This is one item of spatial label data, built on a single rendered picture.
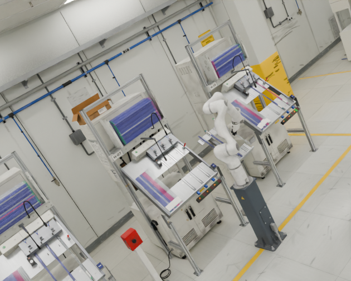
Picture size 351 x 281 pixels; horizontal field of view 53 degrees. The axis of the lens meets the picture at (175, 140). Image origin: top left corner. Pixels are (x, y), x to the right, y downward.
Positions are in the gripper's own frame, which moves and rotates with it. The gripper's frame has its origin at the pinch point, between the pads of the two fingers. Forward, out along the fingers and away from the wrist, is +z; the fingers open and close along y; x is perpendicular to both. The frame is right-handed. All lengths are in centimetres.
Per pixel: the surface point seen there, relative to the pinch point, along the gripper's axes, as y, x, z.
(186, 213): -75, 5, 66
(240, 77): 85, 51, -3
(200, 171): -49, 6, 21
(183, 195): -82, 0, 24
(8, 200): -203, 85, -22
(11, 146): -151, 221, 39
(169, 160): -61, 37, 16
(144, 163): -81, 54, 14
